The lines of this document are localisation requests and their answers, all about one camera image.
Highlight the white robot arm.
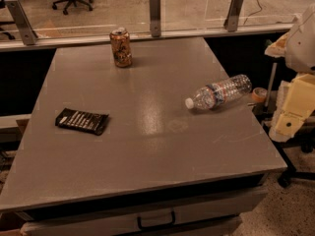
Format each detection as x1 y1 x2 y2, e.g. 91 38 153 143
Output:
265 4 315 143

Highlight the tape roll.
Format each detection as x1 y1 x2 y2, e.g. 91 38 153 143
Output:
252 88 267 102

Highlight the clear plastic water bottle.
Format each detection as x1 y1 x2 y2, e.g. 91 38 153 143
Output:
185 75 252 110

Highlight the orange soda can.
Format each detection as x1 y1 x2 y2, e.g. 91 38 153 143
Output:
109 28 132 68

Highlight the black cart frame with wheels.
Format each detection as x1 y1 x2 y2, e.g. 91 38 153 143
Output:
273 126 315 188

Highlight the right metal glass bracket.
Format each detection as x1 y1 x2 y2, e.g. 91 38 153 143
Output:
223 0 244 32

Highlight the metal glass bracket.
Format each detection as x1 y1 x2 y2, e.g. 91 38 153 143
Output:
223 0 244 32
5 0 37 45
149 0 161 37

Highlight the middle metal glass bracket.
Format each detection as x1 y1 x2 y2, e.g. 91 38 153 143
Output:
149 0 161 37

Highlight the grey drawer with black handle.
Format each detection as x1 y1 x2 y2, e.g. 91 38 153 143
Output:
21 186 267 236

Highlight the left metal glass bracket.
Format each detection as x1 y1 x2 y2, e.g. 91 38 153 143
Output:
5 0 37 45

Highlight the metal window rail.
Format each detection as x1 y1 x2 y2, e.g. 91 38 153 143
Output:
0 23 292 52

